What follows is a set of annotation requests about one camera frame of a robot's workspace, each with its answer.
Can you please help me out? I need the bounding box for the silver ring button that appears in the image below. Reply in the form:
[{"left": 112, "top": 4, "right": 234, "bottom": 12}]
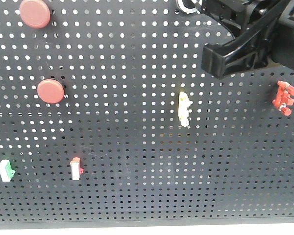
[{"left": 175, "top": 0, "right": 203, "bottom": 14}]

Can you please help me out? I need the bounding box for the black perforated pegboard panel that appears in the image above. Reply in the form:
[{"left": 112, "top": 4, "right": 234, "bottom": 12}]
[{"left": 0, "top": 0, "right": 294, "bottom": 229}]

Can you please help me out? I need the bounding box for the white rocker switch green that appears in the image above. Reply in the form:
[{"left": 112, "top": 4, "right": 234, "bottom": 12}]
[{"left": 0, "top": 160, "right": 16, "bottom": 182}]

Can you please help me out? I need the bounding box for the upper red push button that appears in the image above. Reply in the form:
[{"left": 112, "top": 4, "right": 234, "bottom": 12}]
[{"left": 19, "top": 0, "right": 50, "bottom": 29}]

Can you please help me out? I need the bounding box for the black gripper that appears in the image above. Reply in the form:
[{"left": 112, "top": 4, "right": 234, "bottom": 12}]
[{"left": 201, "top": 0, "right": 294, "bottom": 79}]

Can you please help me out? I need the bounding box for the large red push button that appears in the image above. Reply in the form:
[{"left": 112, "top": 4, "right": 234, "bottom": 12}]
[{"left": 37, "top": 79, "right": 65, "bottom": 104}]

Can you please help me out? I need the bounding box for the white rocker switch red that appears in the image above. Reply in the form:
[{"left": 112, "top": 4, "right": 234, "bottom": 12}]
[{"left": 70, "top": 157, "right": 84, "bottom": 181}]

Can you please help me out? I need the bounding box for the yellow toggle switch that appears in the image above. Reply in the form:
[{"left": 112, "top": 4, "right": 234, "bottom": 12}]
[{"left": 178, "top": 91, "right": 193, "bottom": 127}]

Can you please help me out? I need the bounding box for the red toggle switch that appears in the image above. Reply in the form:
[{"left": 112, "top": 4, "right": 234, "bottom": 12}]
[{"left": 272, "top": 80, "right": 294, "bottom": 116}]

